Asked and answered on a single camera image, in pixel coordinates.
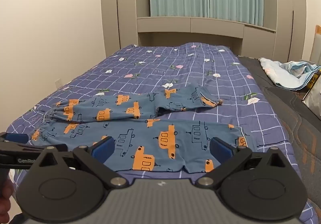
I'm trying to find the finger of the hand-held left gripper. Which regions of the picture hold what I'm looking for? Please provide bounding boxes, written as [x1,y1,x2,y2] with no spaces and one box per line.
[0,132,69,154]

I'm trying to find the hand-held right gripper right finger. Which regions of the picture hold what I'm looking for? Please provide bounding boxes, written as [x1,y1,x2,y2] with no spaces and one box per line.
[195,137,287,189]

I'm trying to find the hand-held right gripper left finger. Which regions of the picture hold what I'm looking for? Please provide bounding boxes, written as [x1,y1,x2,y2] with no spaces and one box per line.
[35,136,129,189]

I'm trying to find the blue pants with orange cars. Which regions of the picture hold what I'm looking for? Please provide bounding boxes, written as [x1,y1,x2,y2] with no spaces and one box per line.
[29,85,249,173]

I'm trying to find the person's left hand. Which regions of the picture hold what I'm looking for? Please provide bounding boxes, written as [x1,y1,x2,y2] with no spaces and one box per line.
[0,179,13,218]

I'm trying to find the blue checked floral quilt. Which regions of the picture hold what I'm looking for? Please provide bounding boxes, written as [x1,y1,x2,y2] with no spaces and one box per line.
[5,43,319,224]

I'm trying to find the dark grey quilted mattress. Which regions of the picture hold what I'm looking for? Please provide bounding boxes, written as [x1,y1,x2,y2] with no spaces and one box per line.
[236,55,321,214]

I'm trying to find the light blue crumpled blanket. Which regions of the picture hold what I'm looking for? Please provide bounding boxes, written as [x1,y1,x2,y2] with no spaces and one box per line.
[259,57,321,92]

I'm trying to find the silver plastic bag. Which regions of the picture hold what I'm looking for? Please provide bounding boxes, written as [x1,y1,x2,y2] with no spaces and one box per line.
[302,83,321,114]

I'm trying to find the yellow and black box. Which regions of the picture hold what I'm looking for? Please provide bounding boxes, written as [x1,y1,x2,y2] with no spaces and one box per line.
[306,70,321,90]

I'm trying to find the beige built-in wardrobe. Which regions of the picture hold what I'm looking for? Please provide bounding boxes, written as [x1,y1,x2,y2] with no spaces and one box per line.
[100,0,313,64]

